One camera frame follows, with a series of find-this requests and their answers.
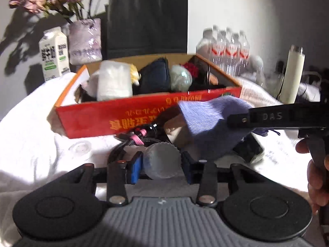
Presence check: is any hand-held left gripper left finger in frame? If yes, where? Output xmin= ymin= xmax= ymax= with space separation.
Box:
xmin=61 ymin=151 xmax=144 ymax=207

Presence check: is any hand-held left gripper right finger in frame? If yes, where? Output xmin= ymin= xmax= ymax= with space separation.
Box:
xmin=181 ymin=151 xmax=265 ymax=207

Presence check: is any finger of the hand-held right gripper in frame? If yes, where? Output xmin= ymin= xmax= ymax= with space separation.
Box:
xmin=227 ymin=109 xmax=251 ymax=129

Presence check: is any translucent plastic bottle cap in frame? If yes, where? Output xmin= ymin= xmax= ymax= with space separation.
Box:
xmin=142 ymin=143 xmax=182 ymax=181

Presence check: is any purple fabric pouch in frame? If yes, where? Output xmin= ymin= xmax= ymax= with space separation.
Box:
xmin=178 ymin=95 xmax=269 ymax=160

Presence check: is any black cable with pink tie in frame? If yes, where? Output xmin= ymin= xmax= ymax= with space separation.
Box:
xmin=109 ymin=122 xmax=167 ymax=160

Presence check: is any orange cardboard box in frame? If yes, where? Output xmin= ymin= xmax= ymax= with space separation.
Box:
xmin=54 ymin=54 xmax=243 ymax=139

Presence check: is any white ribbed bottle cap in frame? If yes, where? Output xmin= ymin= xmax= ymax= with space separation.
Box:
xmin=68 ymin=140 xmax=92 ymax=157

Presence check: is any red fabric rose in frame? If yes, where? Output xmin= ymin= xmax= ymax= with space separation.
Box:
xmin=183 ymin=62 xmax=199 ymax=78

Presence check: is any iridescent clear ball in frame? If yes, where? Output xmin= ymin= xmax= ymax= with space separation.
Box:
xmin=170 ymin=64 xmax=193 ymax=92

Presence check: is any white tissue pack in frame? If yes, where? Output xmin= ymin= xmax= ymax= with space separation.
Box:
xmin=97 ymin=60 xmax=133 ymax=101

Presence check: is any yellow white plush toy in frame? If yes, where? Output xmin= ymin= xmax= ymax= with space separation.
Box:
xmin=130 ymin=64 xmax=141 ymax=86

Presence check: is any dark zip case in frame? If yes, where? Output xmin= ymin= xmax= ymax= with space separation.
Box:
xmin=139 ymin=58 xmax=172 ymax=94

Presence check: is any person's right hand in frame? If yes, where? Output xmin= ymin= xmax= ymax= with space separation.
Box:
xmin=295 ymin=139 xmax=329 ymax=214

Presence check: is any white thermos bottle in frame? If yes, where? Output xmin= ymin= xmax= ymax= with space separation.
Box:
xmin=279 ymin=45 xmax=306 ymax=104

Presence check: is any clear glass cup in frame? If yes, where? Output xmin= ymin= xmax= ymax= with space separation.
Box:
xmin=245 ymin=67 xmax=266 ymax=88

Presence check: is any black cloth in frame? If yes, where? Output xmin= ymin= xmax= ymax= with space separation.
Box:
xmin=189 ymin=57 xmax=219 ymax=92

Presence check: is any white round speaker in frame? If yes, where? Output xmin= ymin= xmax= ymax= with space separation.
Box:
xmin=248 ymin=55 xmax=265 ymax=70

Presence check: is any pack of water bottles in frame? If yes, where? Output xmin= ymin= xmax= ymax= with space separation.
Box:
xmin=196 ymin=26 xmax=265 ymax=88

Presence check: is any white terry towel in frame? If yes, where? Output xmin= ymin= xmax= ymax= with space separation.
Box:
xmin=0 ymin=72 xmax=329 ymax=247

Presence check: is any black paper bag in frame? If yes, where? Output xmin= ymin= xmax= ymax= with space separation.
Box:
xmin=106 ymin=0 xmax=189 ymax=60

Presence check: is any purple glass vase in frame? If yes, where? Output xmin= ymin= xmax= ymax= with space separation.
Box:
xmin=68 ymin=18 xmax=102 ymax=65

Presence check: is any white milk carton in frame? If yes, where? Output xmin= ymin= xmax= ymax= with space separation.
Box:
xmin=38 ymin=26 xmax=70 ymax=82

